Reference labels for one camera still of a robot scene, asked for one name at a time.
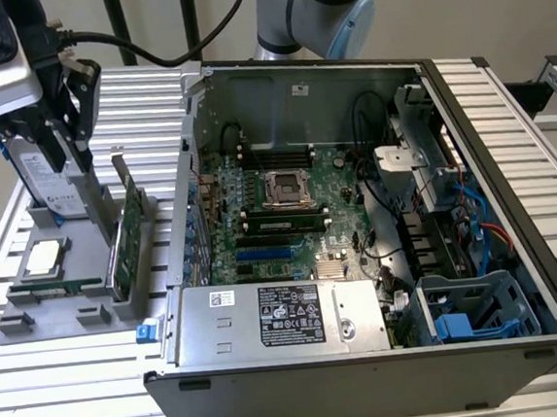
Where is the blue expansion slot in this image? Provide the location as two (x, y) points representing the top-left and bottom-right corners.
(235, 244), (297, 265)

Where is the blue wire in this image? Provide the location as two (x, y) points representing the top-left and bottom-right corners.
(451, 177), (499, 279)

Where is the CPU socket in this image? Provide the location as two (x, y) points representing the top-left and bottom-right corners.
(254, 164), (316, 210)

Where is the thick black cable loop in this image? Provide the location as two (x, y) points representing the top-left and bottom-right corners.
(218, 118), (247, 156)

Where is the black stand pole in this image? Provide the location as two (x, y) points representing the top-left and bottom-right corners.
(100, 0), (139, 68)
(177, 0), (204, 64)

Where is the silver metal bracket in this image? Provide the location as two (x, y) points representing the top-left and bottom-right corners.
(371, 140), (429, 185)

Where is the long black expansion slot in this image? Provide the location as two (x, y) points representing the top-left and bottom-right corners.
(235, 230), (302, 250)

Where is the bare green RAM stick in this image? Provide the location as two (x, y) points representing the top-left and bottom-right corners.
(9, 276), (106, 299)

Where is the grey parts rack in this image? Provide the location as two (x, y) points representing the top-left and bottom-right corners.
(0, 149), (171, 346)

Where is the grey metal drive cage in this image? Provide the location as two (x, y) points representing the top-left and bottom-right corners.
(384, 79), (470, 219)

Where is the silver CPU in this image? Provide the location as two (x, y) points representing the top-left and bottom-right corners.
(22, 239), (65, 275)

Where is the grey disk bay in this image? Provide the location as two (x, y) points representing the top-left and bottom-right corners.
(395, 264), (547, 351)

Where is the green graphics card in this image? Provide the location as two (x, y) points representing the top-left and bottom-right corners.
(95, 144), (157, 303)

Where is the red wire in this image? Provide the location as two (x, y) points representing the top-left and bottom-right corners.
(484, 220), (515, 255)

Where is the open grey PC case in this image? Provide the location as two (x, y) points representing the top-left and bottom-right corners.
(116, 29), (557, 417)

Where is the thin black cable loop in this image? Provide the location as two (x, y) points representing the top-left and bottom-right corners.
(347, 88), (394, 164)

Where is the small silver chipset heatsink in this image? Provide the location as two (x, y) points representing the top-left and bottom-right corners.
(315, 260), (347, 282)

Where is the RAM stick with white label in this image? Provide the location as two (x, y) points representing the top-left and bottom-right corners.
(244, 213), (328, 237)

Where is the black camera cable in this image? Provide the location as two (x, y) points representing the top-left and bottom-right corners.
(45, 0), (266, 78)

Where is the blue case latch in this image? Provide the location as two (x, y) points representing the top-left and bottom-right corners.
(135, 315), (167, 344)

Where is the silver power supply unit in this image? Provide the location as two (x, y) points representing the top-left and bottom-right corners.
(167, 269), (395, 369)

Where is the hard disk in blue carrier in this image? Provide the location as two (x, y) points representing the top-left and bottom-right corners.
(0, 116), (90, 232)

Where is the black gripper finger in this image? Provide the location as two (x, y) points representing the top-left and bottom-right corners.
(0, 103), (68, 179)
(56, 55), (111, 173)

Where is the metal socket cover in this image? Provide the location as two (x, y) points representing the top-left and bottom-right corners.
(255, 165), (315, 210)

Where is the green motherboard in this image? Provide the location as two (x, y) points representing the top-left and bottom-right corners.
(194, 139), (378, 294)

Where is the blue disk carrier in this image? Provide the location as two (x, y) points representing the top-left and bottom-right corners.
(433, 306), (525, 345)

